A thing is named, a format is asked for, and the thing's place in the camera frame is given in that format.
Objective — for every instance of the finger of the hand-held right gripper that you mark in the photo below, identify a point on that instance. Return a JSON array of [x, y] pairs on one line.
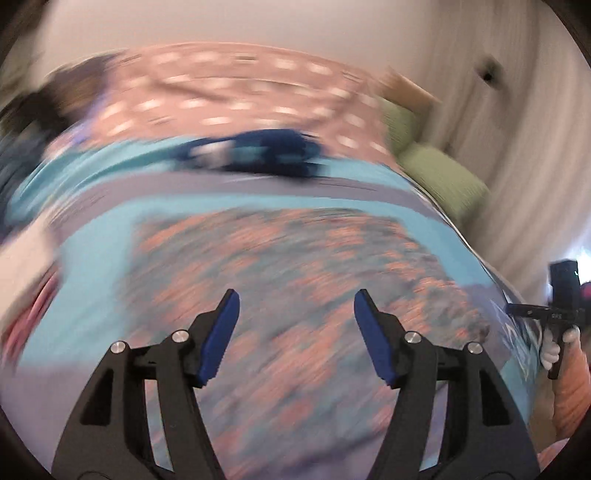
[[526, 309]]

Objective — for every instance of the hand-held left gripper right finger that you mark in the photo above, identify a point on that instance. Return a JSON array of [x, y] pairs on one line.
[[375, 339]]

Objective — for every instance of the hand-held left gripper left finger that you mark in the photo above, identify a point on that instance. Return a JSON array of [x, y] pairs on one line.
[[220, 339]]

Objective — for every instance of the floral shirt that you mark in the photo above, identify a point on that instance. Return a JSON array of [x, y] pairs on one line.
[[300, 258]]

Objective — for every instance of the person's right forearm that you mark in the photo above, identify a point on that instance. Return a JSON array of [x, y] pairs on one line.
[[575, 392]]

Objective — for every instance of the person's right hand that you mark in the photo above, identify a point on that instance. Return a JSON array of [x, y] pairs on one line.
[[550, 353]]

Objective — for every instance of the blue patterned bedsheet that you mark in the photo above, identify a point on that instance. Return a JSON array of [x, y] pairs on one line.
[[92, 258]]

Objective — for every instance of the green plain pillow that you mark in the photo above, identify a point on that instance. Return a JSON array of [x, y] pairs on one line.
[[443, 180]]

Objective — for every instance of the white curtain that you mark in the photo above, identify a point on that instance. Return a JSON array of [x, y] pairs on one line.
[[531, 138]]

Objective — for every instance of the navy star-print garment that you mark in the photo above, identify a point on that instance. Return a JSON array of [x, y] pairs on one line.
[[268, 147]]

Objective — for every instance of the white pink striped cloth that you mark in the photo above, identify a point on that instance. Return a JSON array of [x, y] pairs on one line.
[[27, 258]]

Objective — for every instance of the green ribbed pillow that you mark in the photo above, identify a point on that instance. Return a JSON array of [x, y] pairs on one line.
[[401, 124]]

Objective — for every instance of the pink polka-dot sheet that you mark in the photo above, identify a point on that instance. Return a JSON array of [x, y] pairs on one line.
[[231, 92]]

